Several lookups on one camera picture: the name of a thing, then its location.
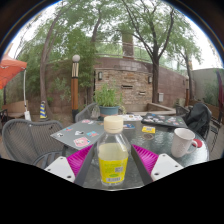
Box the wooden lamp post, globe light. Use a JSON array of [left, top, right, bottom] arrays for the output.
[[70, 54, 81, 123]]

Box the closed maroon umbrella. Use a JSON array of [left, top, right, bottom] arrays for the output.
[[216, 69, 224, 111]]

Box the white sticker sheet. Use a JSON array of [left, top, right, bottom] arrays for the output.
[[121, 114, 144, 122]]

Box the grey laptop with stickers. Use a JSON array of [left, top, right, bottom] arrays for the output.
[[50, 119, 106, 151]]

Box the white umbrella pole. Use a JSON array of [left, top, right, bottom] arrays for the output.
[[22, 69, 32, 122]]

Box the clear yellow-labelled drink bottle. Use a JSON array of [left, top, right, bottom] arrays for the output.
[[96, 115, 132, 187]]

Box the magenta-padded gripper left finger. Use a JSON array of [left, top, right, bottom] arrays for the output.
[[44, 143, 98, 187]]

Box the wooden bench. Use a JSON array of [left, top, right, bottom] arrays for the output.
[[2, 100, 29, 119]]

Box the flat round red coaster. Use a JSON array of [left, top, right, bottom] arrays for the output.
[[192, 138, 203, 149]]

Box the green plant in teal pot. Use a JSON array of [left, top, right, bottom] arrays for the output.
[[92, 83, 124, 118]]

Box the black laptop with stickers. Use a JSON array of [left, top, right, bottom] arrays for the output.
[[141, 112, 189, 129]]

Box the yellow card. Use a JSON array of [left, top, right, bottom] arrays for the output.
[[141, 125, 156, 134]]

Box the blue yellow striped cone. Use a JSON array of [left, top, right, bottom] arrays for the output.
[[39, 100, 48, 120]]

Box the grey chair carrying black bag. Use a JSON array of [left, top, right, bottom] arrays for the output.
[[175, 104, 221, 141]]

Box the orange patio umbrella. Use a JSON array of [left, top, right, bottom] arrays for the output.
[[0, 54, 28, 90]]

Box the white mug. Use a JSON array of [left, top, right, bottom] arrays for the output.
[[170, 127, 199, 159]]

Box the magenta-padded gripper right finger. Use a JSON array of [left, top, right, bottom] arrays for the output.
[[130, 143, 185, 186]]

